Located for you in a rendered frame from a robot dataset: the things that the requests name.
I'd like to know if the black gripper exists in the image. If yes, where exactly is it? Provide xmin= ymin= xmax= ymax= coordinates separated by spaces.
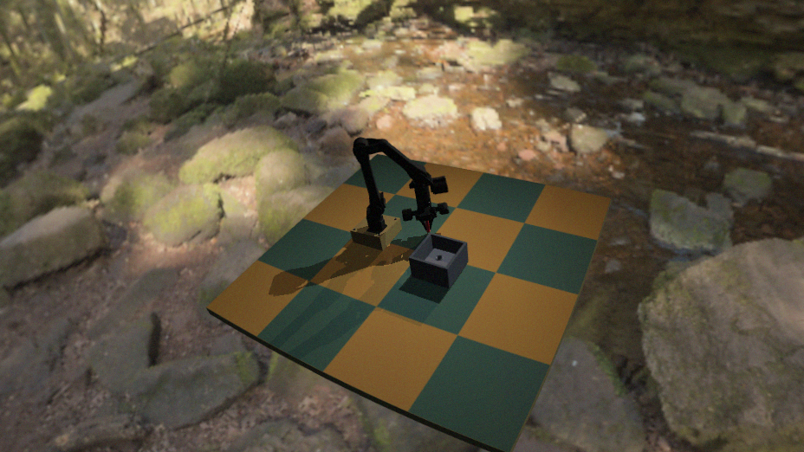
xmin=402 ymin=196 xmax=450 ymax=230

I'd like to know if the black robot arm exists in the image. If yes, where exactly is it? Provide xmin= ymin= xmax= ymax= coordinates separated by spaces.
xmin=353 ymin=138 xmax=449 ymax=234

